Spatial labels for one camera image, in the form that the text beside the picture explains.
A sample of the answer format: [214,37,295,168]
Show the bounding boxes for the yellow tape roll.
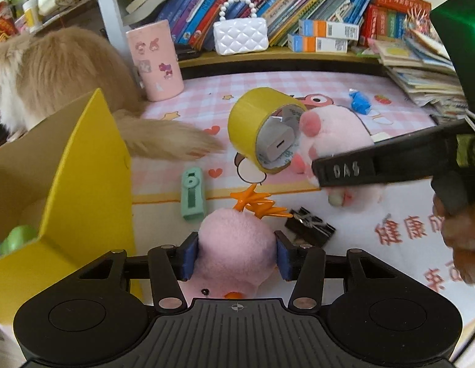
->
[227,87,308,174]

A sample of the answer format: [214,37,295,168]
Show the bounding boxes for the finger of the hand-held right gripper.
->
[311,121,455,189]

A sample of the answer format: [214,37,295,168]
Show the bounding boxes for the row of colourful books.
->
[122,0,376,51]

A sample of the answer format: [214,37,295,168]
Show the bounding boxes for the pile of booklets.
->
[376,30,471,124]

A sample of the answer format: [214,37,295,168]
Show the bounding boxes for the green ball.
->
[0,225,39,257]

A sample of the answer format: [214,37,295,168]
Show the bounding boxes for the white and yellow cup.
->
[22,0,44,33]

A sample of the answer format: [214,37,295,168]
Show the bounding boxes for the red dictionary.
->
[376,0,432,15]

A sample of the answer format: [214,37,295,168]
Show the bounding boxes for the white quilted pearl-handle purse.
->
[213,0,269,56]

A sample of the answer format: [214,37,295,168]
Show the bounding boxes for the white charger plug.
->
[256,108,304,163]

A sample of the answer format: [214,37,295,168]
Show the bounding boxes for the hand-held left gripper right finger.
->
[274,231,396,312]

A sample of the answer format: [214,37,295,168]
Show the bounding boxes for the orange and blue carton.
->
[287,34,349,53]
[299,19,363,41]

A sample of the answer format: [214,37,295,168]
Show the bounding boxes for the wooden bookshelf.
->
[91,0,475,82]

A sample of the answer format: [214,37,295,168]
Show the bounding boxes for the green stapler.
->
[181,166,205,222]

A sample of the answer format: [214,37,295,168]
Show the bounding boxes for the orange and white cat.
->
[0,27,226,162]

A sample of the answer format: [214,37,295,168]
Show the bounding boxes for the colourful paper craft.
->
[405,6,433,36]

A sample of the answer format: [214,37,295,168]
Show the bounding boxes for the black binder clips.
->
[284,207,336,248]

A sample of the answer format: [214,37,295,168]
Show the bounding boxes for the pink chick plush toy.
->
[180,184,294,300]

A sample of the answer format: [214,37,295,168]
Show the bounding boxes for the red festive decoration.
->
[0,2,20,44]

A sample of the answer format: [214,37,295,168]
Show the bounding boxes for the yellow cardboard box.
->
[0,88,143,324]

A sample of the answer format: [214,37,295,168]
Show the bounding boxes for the blue candy wrapper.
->
[349,89,372,115]

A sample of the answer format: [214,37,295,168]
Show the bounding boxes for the pink pig plush toy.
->
[291,105,384,213]

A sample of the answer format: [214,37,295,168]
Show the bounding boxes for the person's right hand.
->
[432,194,475,289]

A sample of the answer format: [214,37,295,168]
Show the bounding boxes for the pink sticker-covered cylinder container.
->
[126,19,184,102]

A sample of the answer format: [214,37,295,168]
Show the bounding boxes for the pink printed desk mat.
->
[130,71,475,368]

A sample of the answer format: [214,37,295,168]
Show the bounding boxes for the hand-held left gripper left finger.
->
[78,233,202,312]

